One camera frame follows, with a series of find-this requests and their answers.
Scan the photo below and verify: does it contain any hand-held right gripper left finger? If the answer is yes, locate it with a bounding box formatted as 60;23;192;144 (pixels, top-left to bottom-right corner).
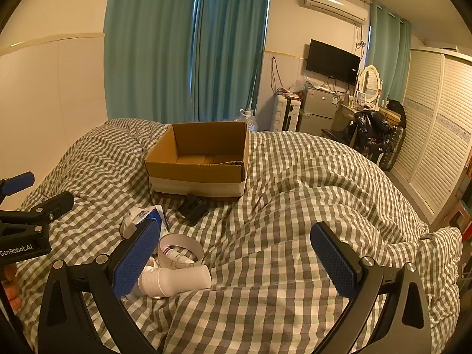
38;218;162;354

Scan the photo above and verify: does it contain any dark chair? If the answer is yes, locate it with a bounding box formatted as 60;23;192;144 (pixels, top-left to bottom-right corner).
320;128;355;145

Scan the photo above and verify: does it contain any small black clip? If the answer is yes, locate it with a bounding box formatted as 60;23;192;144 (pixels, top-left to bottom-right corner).
178;193;208;227

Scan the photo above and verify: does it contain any white suitcase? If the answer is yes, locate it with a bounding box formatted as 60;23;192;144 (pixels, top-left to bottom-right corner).
272;94;301;132

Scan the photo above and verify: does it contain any white louvred wardrobe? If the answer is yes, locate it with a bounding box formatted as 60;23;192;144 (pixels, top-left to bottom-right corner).
390;46;472;226

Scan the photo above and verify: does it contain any white oval mirror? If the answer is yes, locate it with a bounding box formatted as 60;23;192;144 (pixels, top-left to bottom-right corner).
356;65;381;104

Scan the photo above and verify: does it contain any white earbuds case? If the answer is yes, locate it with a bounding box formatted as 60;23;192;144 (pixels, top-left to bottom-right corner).
120;209;142;240

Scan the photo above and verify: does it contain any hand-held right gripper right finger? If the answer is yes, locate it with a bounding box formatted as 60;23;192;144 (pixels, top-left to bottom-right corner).
310;222;433;354

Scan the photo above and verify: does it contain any black wall cable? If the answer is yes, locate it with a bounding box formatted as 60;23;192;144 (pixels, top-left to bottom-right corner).
270;57;285;94

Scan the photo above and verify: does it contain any teal curtain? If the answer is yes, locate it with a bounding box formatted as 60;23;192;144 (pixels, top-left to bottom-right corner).
104;0;201;123
368;2;412;101
192;0;272;123

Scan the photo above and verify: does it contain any black jacket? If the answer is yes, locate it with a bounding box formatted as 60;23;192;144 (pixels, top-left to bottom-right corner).
346;110;394;156

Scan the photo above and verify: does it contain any brown cardboard box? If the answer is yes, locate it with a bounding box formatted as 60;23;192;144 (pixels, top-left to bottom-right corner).
145;121;250;202

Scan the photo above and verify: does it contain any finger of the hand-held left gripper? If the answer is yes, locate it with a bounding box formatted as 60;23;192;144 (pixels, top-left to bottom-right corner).
0;192;75;234
0;171;35;203

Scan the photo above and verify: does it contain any silver small fridge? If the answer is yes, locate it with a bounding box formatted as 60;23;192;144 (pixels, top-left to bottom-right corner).
298;86;342;135

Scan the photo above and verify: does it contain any grey checked blanket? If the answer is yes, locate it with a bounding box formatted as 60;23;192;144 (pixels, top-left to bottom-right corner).
17;118;463;354

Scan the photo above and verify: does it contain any large clear water bottle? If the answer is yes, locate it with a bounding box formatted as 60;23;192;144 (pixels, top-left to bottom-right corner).
239;108;259;132

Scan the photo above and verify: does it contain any white dressing table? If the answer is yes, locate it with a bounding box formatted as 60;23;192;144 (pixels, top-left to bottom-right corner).
338;101;392;126

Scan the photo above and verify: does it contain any dark suitcase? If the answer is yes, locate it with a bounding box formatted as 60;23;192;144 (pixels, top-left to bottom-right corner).
375;125;407;172

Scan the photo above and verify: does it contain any blue and white packet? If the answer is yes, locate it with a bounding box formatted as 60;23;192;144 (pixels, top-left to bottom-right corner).
138;204;170;231

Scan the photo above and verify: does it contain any black bag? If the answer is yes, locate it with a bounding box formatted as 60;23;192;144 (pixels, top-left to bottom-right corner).
386;99;407;130

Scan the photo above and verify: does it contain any white plug-in device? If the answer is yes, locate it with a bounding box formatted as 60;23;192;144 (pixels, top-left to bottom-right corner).
129;265;212;300

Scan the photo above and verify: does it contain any black wall television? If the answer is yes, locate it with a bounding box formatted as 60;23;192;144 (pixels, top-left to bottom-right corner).
306;39;361;86

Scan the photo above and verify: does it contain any clear plastic bag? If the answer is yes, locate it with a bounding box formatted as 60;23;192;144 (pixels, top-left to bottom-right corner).
294;74;322;94

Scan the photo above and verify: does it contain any white air conditioner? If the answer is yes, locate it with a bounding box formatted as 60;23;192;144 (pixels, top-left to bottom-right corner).
304;0;369;26

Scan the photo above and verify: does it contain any person's left hand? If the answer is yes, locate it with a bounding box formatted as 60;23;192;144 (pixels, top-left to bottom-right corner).
0;265;23;312

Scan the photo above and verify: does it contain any white paper tape ring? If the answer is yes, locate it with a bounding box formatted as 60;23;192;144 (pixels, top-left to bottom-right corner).
158;234;205;271

